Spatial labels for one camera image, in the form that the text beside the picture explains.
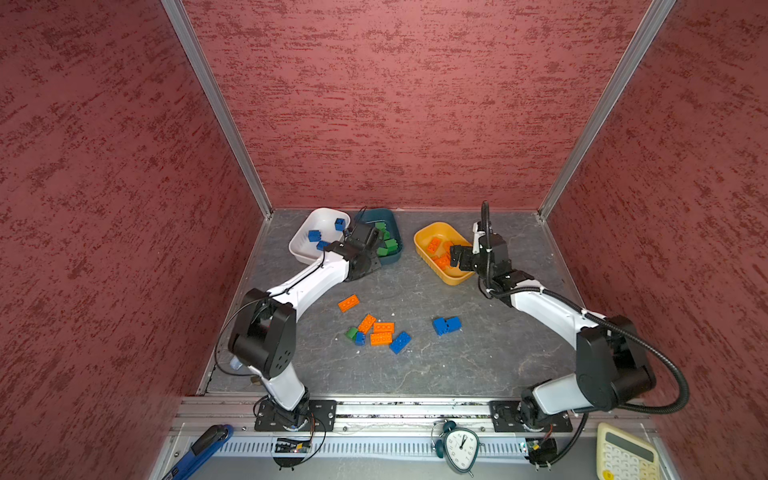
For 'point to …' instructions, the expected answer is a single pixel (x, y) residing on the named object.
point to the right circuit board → (540, 450)
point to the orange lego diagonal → (366, 323)
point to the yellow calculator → (625, 455)
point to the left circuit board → (284, 445)
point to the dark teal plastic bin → (375, 216)
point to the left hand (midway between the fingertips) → (371, 270)
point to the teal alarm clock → (458, 446)
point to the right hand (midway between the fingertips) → (461, 252)
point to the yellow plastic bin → (449, 236)
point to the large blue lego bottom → (401, 342)
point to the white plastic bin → (322, 220)
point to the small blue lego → (360, 339)
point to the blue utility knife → (201, 452)
